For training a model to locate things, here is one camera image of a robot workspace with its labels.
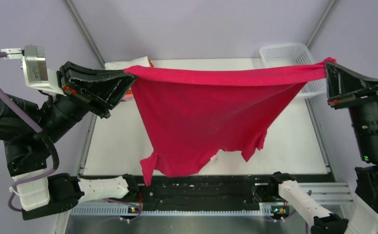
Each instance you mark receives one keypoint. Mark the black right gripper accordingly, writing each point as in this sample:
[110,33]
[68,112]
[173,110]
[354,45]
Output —
[343,87]

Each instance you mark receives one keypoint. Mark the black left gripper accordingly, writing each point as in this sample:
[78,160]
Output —
[101,89]

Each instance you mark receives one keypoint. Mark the crimson red t-shirt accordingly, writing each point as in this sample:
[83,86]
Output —
[190,115]

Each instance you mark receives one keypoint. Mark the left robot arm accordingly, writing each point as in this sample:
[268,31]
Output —
[29,134]

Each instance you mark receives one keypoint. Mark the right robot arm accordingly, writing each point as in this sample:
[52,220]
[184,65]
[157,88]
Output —
[364,220]

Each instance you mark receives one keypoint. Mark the orange folded t-shirt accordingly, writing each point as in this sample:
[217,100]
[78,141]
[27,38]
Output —
[129,93]

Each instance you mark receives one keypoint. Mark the white patterned folded t-shirt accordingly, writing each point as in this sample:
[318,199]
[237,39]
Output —
[120,65]

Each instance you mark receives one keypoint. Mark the white plastic basket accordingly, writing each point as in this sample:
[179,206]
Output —
[291,54]

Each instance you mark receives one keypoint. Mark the white slotted cable duct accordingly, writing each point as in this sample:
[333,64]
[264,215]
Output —
[121,210]

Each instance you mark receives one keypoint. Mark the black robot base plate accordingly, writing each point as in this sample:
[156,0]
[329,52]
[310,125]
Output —
[203,193]

